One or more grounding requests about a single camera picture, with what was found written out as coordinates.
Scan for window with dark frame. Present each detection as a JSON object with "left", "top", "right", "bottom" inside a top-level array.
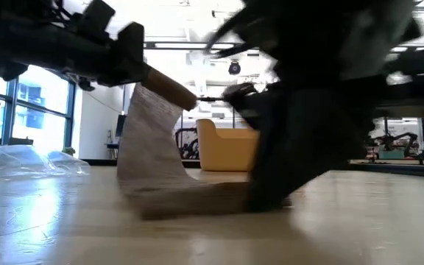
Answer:
[{"left": 0, "top": 66, "right": 77, "bottom": 149}]

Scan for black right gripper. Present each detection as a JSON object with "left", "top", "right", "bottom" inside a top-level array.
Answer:
[{"left": 204, "top": 0, "right": 424, "bottom": 130}]

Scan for yellow plastic basket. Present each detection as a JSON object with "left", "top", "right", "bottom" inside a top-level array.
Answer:
[{"left": 196, "top": 118, "right": 261, "bottom": 173}]

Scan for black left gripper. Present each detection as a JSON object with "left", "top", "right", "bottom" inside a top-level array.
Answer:
[{"left": 63, "top": 0, "right": 152, "bottom": 91}]

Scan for long ceiling light strip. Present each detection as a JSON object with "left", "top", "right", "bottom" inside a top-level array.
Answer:
[{"left": 144, "top": 41, "right": 236, "bottom": 51}]

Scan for round black ceiling spotlight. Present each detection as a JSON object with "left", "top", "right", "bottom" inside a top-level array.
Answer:
[{"left": 227, "top": 60, "right": 242, "bottom": 77}]

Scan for clear plastic zip bag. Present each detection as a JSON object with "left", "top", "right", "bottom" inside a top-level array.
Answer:
[{"left": 0, "top": 144, "right": 92, "bottom": 182}]

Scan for black computer monitor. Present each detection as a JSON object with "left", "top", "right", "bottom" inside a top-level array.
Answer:
[{"left": 115, "top": 114, "right": 127, "bottom": 138}]

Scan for black metal table frame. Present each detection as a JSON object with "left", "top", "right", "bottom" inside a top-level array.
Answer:
[{"left": 82, "top": 158, "right": 424, "bottom": 180}]

